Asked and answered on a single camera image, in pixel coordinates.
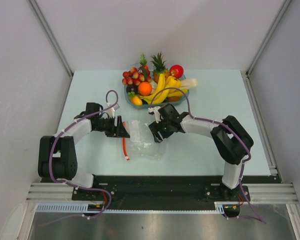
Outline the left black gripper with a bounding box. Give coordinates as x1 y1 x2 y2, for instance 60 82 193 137
94 115 130 138

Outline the clear zip top bag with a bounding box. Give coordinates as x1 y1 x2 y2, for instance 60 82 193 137
122 120 167 161

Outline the orange fruit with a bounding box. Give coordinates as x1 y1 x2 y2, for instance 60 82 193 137
138 81 153 96

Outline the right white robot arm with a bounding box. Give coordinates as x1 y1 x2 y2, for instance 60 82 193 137
148 103 254 201

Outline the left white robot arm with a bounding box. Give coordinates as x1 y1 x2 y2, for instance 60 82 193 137
37 102 130 200

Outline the yellow mango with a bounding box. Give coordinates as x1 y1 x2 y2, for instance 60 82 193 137
130 95 143 106

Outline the teal plastic fruit tray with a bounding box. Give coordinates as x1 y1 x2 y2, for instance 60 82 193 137
124 75 197 110

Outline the dark purple mangosteen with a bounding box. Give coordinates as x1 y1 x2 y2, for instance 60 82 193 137
126 84 138 94

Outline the yellow banana bunch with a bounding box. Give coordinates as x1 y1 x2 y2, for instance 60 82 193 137
138 74 189 105

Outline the red strawberry cluster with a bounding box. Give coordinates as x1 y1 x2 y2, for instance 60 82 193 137
122 67 152 86

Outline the yellow bell pepper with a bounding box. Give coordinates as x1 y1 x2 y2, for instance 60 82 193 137
165 76 181 88

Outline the red apple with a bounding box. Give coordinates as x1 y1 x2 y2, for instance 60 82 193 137
169 64 184 79

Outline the small pineapple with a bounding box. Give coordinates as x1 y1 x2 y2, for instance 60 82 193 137
151 52 169 83

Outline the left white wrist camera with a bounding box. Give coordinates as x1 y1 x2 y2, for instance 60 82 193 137
106 104 120 118

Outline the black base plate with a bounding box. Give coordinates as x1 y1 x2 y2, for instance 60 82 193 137
71 175 250 210

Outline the white slotted cable duct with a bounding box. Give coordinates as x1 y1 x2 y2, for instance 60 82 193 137
35 202 239 215

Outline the aluminium front rail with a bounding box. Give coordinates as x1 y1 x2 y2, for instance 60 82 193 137
26 182 299 204

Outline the left aluminium frame post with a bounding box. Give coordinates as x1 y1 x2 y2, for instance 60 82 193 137
26 0 74 79

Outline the aluminium frame post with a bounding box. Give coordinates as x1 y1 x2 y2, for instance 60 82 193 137
26 0 74 79
245 0 294 77

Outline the right aluminium frame post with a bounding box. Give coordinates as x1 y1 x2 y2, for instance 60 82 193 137
245 0 294 77

